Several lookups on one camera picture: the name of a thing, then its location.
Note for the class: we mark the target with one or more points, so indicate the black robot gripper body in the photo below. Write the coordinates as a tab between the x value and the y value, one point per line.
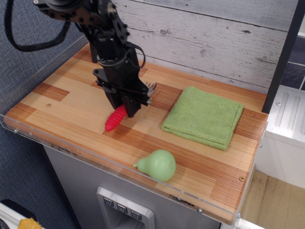
122	77

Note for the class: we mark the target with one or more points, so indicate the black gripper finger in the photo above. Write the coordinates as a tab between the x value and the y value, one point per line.
114	99
131	104

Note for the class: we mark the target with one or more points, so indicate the red handled metal fork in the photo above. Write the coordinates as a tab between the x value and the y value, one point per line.
120	113

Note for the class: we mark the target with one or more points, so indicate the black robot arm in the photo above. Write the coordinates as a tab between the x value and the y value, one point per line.
107	35

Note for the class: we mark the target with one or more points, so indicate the green folded towel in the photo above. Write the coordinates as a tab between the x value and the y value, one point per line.
204	118

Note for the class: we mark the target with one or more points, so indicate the green toy pear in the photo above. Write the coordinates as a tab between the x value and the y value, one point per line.
159	165

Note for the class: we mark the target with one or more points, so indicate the grey metal cabinet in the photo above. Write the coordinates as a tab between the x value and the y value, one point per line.
80	180

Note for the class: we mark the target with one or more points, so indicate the silver dispenser button panel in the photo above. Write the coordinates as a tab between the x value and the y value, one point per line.
121	213

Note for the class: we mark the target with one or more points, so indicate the clear acrylic table guard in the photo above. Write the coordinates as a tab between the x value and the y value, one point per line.
68	111

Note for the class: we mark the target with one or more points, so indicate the yellow black object corner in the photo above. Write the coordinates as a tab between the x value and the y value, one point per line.
15	216

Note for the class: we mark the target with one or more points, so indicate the white ribbed appliance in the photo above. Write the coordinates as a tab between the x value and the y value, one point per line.
281	153

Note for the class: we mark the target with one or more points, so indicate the dark right support post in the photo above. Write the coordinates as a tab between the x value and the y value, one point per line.
285	54

